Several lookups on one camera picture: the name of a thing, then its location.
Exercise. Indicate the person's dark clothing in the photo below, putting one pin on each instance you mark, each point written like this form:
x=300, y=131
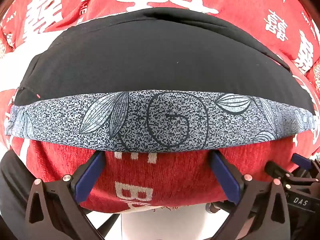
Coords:
x=12, y=192

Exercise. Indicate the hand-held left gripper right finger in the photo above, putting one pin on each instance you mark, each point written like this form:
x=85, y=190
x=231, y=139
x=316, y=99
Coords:
x=225, y=177

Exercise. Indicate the red printed blanket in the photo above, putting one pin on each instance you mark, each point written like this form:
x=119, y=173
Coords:
x=175, y=177

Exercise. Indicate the black pants with patterned waistband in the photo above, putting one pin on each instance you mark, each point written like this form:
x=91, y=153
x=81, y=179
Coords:
x=160, y=62

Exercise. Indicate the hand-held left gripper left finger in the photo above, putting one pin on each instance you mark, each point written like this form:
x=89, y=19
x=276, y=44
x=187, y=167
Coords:
x=90, y=176

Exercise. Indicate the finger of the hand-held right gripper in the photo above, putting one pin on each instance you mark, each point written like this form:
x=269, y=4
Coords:
x=301, y=159

